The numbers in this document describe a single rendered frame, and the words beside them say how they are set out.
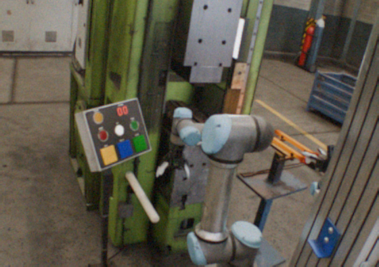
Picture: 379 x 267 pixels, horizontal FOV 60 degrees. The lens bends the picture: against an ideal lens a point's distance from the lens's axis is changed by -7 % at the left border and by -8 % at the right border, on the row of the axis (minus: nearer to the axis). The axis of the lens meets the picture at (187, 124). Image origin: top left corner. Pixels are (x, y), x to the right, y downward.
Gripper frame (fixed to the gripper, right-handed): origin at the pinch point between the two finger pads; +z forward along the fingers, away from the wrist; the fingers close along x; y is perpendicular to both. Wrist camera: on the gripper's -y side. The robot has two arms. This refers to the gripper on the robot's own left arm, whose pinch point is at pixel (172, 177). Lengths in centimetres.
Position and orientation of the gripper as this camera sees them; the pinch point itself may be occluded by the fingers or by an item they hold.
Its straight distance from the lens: 168.1
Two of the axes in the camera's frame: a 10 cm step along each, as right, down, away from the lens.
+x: 9.8, 0.7, 2.0
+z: -1.5, 9.0, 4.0
